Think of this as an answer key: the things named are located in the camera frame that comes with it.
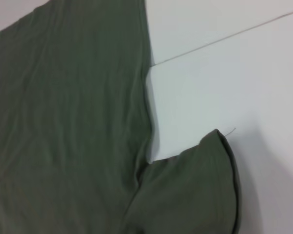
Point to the dark green FREE print t-shirt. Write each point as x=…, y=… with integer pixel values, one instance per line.
x=75, y=122

